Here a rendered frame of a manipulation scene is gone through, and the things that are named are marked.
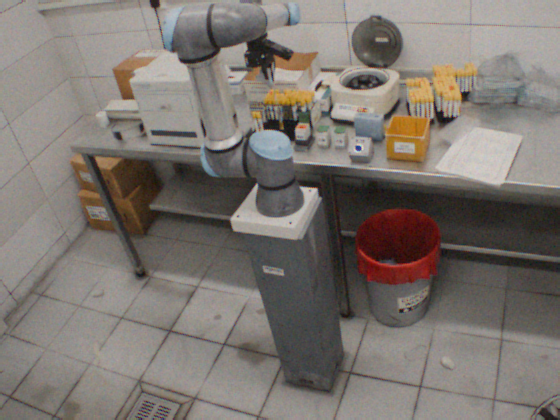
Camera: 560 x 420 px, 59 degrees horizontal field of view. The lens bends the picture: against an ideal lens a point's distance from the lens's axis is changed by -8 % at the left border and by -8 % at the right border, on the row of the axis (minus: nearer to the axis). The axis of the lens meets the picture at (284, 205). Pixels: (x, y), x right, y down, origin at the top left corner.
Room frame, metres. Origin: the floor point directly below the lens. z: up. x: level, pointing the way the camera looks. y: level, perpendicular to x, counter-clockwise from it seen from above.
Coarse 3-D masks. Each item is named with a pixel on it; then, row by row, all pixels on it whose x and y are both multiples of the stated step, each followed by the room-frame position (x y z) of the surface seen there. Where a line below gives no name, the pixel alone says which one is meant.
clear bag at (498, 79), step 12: (492, 60) 1.77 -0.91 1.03; (504, 60) 1.73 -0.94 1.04; (516, 60) 1.72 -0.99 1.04; (480, 72) 1.78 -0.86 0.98; (492, 72) 1.72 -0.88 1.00; (504, 72) 1.71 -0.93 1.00; (516, 72) 1.71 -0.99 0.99; (480, 84) 1.74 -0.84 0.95; (492, 84) 1.71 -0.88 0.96; (504, 84) 1.70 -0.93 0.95; (516, 84) 1.69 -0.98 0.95; (468, 96) 1.78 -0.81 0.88; (480, 96) 1.72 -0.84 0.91; (492, 96) 1.70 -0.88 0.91; (504, 96) 1.69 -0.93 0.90; (516, 96) 1.68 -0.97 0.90
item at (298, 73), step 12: (276, 60) 2.24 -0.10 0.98; (300, 60) 2.19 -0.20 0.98; (312, 60) 2.07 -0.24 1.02; (276, 72) 2.20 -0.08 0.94; (288, 72) 2.18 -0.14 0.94; (300, 72) 2.16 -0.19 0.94; (312, 72) 2.05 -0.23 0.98; (252, 84) 1.99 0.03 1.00; (264, 84) 1.96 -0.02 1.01; (276, 84) 1.94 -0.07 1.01; (288, 84) 1.92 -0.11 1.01; (300, 84) 1.92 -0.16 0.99; (252, 96) 2.00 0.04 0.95; (264, 96) 1.97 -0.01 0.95; (252, 108) 2.01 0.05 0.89
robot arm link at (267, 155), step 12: (264, 132) 1.35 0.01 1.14; (276, 132) 1.34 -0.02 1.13; (252, 144) 1.29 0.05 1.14; (264, 144) 1.28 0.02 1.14; (276, 144) 1.27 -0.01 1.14; (288, 144) 1.29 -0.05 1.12; (252, 156) 1.28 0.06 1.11; (264, 156) 1.26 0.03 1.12; (276, 156) 1.25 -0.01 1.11; (288, 156) 1.27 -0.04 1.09; (252, 168) 1.27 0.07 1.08; (264, 168) 1.26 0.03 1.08; (276, 168) 1.25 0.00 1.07; (288, 168) 1.26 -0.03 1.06; (264, 180) 1.26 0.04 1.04; (276, 180) 1.25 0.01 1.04; (288, 180) 1.26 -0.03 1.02
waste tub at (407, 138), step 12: (396, 120) 1.57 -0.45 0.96; (408, 120) 1.55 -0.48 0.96; (420, 120) 1.53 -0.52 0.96; (396, 132) 1.57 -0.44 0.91; (408, 132) 1.55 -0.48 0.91; (420, 132) 1.53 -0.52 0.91; (396, 144) 1.45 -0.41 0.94; (408, 144) 1.43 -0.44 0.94; (420, 144) 1.41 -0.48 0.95; (396, 156) 1.45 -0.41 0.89; (408, 156) 1.43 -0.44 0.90; (420, 156) 1.41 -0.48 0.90
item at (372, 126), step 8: (360, 112) 1.64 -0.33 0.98; (360, 120) 1.61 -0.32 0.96; (368, 120) 1.59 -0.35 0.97; (376, 120) 1.57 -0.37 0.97; (360, 128) 1.61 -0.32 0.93; (368, 128) 1.59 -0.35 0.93; (376, 128) 1.58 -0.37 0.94; (360, 136) 1.61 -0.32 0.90; (368, 136) 1.59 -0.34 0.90; (376, 136) 1.58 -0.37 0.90; (384, 136) 1.59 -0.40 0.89; (376, 144) 1.56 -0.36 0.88
